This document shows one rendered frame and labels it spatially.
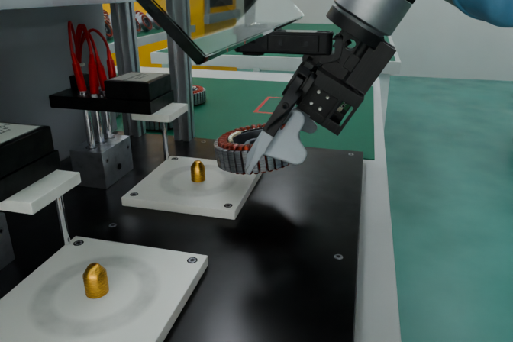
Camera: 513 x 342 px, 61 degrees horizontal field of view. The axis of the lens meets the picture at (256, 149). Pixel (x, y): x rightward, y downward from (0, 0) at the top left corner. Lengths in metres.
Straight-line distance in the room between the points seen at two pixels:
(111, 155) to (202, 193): 0.15
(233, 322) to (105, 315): 0.10
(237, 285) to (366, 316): 0.12
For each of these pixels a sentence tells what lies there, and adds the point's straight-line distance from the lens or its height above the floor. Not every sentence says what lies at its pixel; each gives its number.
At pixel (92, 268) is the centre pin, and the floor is 0.81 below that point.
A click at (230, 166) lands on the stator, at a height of 0.83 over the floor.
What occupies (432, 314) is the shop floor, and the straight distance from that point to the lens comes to 1.66.
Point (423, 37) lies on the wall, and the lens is 5.65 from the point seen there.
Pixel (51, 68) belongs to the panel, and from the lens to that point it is 0.74.
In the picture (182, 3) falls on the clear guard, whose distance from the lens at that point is 0.18.
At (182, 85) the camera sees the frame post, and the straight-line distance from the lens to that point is 0.76.
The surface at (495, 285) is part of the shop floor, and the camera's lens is 1.89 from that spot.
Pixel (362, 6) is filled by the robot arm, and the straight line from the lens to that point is 0.48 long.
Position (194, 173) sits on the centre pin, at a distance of 0.59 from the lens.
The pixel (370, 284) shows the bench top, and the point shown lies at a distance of 0.48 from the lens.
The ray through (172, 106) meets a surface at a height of 0.88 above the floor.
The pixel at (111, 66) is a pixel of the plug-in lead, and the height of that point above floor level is 0.93.
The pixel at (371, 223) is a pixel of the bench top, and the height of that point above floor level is 0.75.
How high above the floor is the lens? 1.03
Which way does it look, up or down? 21 degrees down
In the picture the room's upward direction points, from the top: straight up
